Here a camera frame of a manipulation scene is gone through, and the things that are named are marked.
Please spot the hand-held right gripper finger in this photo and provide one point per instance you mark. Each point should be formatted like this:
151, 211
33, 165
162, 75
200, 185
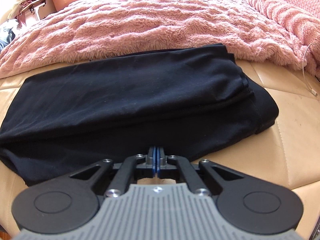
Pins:
158, 160
154, 160

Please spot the black pants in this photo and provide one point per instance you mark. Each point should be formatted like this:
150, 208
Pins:
125, 105

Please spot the pink fluffy blanket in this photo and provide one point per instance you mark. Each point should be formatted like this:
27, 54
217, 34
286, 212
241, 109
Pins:
162, 20

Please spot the small white desk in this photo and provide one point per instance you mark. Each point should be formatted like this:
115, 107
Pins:
32, 10

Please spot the blue grey bag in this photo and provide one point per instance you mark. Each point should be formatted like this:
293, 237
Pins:
5, 36

